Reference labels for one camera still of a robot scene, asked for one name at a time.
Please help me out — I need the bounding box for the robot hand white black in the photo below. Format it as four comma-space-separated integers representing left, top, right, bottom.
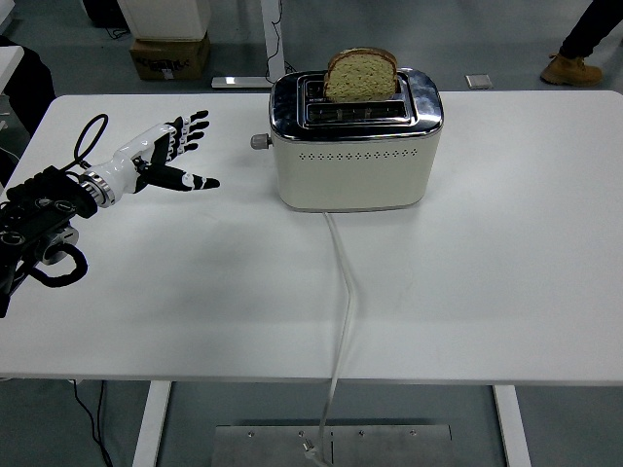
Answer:
98, 110, 221, 198

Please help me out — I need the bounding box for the cream chrome toaster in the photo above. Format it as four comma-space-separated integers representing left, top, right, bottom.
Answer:
269, 67, 445, 213

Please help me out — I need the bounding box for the black chair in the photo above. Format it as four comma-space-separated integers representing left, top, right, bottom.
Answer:
0, 36, 57, 189

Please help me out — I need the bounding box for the brown cardboard box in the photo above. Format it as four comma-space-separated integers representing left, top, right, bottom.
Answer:
128, 31, 213, 82

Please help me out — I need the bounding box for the white plastic box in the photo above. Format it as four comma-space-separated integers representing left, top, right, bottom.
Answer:
116, 0, 213, 42

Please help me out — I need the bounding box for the black bin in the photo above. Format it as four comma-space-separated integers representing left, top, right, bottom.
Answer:
82, 0, 130, 29

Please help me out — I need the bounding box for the white side table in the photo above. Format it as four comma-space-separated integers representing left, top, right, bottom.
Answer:
0, 45, 25, 96

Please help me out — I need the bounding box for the white desk leg with foot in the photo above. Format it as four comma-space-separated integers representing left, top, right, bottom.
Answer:
211, 0, 286, 90

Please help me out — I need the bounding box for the brown bread slice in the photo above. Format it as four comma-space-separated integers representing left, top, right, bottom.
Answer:
323, 47, 399, 103

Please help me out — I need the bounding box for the white table leg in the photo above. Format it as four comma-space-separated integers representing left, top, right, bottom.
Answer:
130, 381, 172, 467
492, 384, 531, 467

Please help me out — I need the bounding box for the grey metal plate with screws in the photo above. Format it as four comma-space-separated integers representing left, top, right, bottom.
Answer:
213, 424, 453, 467

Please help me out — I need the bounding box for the person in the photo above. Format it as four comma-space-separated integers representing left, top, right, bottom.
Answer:
538, 0, 623, 88

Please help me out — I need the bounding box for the black hanging desk cable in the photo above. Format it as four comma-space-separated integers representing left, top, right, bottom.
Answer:
265, 0, 296, 82

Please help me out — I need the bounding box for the black thin floor cable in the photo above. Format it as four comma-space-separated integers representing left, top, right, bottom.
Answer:
95, 380, 107, 442
71, 379, 116, 467

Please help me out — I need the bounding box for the white power cable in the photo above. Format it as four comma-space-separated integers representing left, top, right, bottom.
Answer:
300, 211, 360, 463

